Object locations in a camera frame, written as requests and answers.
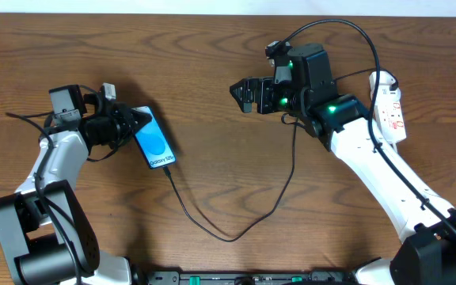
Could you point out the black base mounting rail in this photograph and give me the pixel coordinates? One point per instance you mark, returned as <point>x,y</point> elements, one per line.
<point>250,278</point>

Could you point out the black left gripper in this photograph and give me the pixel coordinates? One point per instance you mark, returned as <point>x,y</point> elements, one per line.
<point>124,123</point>

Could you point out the white USB charger adapter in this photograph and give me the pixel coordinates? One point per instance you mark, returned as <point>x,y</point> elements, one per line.
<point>386,78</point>

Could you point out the white power strip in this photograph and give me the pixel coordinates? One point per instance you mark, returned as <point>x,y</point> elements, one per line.
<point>388,115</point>

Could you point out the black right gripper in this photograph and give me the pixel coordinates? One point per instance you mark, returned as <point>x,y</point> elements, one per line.
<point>260,96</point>

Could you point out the blue Galaxy smartphone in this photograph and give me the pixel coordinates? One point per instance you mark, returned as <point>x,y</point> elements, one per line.
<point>152,142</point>

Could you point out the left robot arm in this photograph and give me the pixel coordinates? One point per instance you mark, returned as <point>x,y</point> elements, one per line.
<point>45,235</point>

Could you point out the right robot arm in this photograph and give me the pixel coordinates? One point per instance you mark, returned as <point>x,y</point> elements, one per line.
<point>303,85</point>

